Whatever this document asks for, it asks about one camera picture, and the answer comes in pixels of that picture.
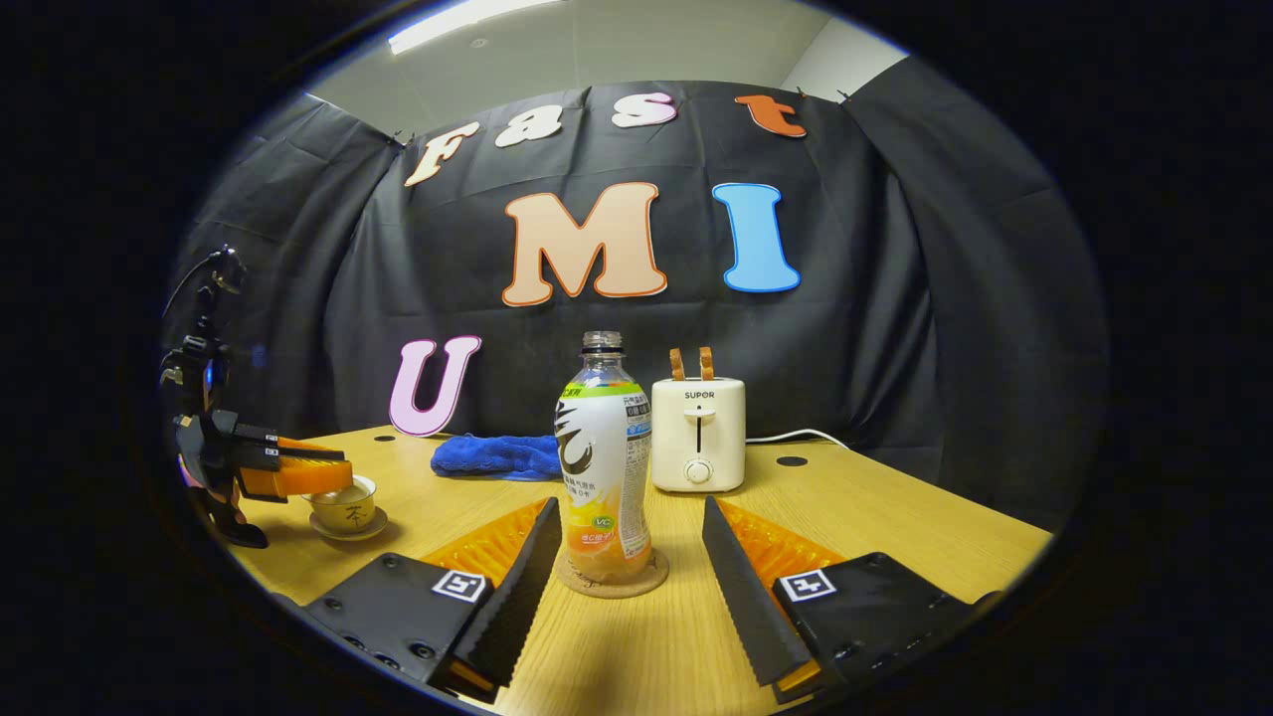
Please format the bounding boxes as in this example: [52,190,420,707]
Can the clear water bottle white label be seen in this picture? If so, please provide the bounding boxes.
[554,331,654,586]

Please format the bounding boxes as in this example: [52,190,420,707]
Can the blue towel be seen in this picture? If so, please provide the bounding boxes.
[430,434,563,482]

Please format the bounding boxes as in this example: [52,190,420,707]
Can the white teacup lid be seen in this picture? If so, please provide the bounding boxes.
[306,474,378,501]

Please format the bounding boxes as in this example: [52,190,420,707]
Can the white toaster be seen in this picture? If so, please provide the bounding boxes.
[650,377,747,494]

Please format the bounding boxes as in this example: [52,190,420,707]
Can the black backdrop cloth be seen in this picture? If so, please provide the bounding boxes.
[159,80,1113,533]

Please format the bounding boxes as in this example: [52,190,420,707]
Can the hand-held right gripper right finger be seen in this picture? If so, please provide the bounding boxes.
[701,495,1000,702]

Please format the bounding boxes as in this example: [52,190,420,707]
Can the white toaster power cable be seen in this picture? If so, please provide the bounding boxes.
[746,429,851,450]

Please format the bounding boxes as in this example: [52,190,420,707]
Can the round cork coaster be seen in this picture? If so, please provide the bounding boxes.
[555,547,670,599]

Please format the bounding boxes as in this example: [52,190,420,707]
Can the white ceramic teacup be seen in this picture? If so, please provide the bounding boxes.
[310,492,378,532]

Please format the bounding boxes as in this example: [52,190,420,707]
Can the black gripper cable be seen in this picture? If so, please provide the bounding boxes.
[162,247,245,319]

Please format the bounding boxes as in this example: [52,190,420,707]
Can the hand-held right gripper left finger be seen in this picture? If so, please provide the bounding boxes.
[303,497,563,697]

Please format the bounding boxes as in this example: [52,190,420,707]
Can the white ceramic saucer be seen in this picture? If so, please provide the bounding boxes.
[308,509,390,543]

